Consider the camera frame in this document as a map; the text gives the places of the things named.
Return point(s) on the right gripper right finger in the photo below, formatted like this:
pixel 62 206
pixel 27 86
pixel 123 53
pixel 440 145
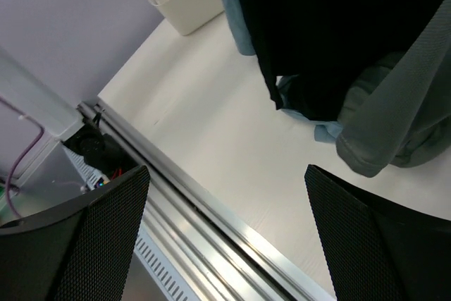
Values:
pixel 377 249

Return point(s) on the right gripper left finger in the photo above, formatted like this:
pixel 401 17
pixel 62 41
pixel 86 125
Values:
pixel 78 250

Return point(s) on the dark grey t shirt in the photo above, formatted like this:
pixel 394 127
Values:
pixel 405 121

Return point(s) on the black t shirt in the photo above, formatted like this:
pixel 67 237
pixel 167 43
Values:
pixel 325 44

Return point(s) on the teal t shirt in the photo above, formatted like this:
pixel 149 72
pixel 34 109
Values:
pixel 238 28

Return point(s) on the light blue cloth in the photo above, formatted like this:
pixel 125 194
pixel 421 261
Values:
pixel 323 131

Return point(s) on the slotted cable duct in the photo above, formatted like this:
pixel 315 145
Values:
pixel 151 276

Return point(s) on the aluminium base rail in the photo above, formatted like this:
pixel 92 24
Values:
pixel 218 254

